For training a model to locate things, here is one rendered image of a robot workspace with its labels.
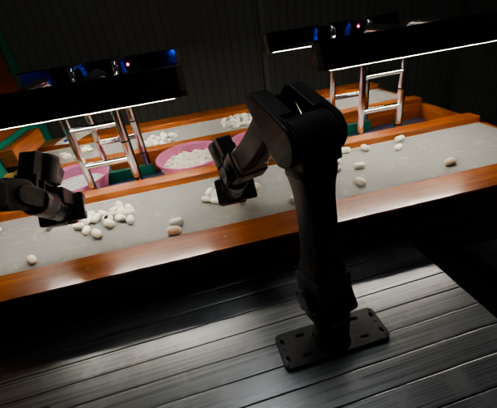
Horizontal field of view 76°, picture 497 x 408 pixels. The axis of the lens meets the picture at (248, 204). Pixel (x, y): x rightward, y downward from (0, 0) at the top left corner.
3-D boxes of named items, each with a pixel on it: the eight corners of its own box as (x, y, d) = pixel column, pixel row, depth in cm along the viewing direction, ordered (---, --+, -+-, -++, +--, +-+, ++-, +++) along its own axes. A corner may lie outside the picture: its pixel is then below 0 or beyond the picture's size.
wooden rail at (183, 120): (376, 116, 184) (379, 83, 174) (52, 181, 165) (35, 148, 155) (365, 112, 194) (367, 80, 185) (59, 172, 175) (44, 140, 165)
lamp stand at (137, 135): (155, 173, 133) (118, 57, 110) (106, 183, 131) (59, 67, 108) (157, 156, 149) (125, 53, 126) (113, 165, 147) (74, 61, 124)
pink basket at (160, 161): (241, 174, 122) (237, 151, 117) (177, 200, 111) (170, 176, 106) (210, 155, 142) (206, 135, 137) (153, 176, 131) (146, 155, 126)
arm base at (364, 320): (270, 311, 56) (283, 345, 51) (372, 281, 59) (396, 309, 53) (274, 339, 61) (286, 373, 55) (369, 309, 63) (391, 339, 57)
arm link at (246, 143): (216, 166, 69) (256, 72, 40) (252, 154, 72) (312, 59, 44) (240, 217, 67) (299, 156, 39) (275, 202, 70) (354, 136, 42)
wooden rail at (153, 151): (418, 121, 150) (422, 97, 144) (16, 203, 131) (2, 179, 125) (410, 117, 155) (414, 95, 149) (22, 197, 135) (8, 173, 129)
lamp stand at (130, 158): (149, 225, 99) (95, 74, 76) (83, 240, 97) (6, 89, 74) (152, 197, 115) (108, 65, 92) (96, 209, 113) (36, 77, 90)
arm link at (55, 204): (37, 188, 69) (17, 180, 63) (65, 187, 70) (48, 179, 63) (35, 218, 68) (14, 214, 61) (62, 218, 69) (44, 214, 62)
